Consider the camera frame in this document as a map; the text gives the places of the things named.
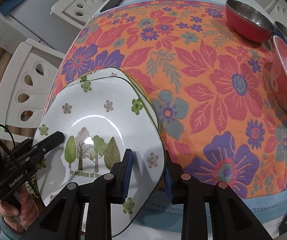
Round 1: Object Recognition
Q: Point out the small forest octagonal plate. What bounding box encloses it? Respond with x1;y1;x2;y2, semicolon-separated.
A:
32;76;167;238

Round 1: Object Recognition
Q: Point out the large forest octagonal plate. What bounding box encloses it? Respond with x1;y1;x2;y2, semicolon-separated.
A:
53;68;159;141

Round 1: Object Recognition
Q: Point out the red steel bowl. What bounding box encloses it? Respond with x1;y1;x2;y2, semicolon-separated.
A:
225;0;275;43

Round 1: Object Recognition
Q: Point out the teal sleeve forearm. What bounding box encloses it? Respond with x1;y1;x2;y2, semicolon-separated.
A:
0;215;25;240

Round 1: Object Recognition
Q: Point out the person's left hand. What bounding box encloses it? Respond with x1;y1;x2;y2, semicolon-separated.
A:
0;184;39;232

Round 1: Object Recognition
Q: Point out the white chair near left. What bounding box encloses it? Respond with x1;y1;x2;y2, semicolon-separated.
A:
0;38;65;136

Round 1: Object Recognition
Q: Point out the white chair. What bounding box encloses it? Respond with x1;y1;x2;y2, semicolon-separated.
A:
0;38;65;136
50;0;106;29
264;0;287;27

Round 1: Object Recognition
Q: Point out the floral orange tablecloth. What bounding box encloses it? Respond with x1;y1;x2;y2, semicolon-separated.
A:
48;0;287;223

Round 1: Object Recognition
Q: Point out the white refrigerator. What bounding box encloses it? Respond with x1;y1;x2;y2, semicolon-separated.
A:
0;0;79;54

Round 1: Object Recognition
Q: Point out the white chair far left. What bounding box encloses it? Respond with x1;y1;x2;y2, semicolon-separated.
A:
50;0;106;29

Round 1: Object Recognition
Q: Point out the black smartphone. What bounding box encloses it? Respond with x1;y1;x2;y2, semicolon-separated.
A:
100;0;124;12

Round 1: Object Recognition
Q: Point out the white chair far right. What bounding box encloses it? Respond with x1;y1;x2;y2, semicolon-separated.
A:
264;0;287;27

